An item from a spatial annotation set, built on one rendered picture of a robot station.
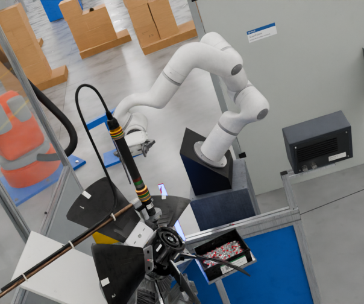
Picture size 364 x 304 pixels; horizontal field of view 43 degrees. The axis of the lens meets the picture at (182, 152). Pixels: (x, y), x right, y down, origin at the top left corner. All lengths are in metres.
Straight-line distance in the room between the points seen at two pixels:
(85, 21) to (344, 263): 8.66
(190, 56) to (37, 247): 0.88
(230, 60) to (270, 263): 1.07
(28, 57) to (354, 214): 7.35
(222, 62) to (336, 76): 1.88
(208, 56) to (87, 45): 9.15
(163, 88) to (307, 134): 0.63
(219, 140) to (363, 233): 1.43
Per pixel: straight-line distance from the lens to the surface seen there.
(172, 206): 1.87
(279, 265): 2.39
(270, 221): 2.19
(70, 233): 2.82
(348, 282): 3.01
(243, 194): 2.30
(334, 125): 1.99
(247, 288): 2.45
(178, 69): 1.75
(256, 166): 3.71
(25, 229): 2.33
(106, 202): 1.69
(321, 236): 3.33
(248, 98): 2.13
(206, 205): 2.34
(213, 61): 1.78
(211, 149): 2.27
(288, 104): 3.54
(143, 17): 9.05
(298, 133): 1.98
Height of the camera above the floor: 2.18
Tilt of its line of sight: 27 degrees down
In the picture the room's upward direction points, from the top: 20 degrees counter-clockwise
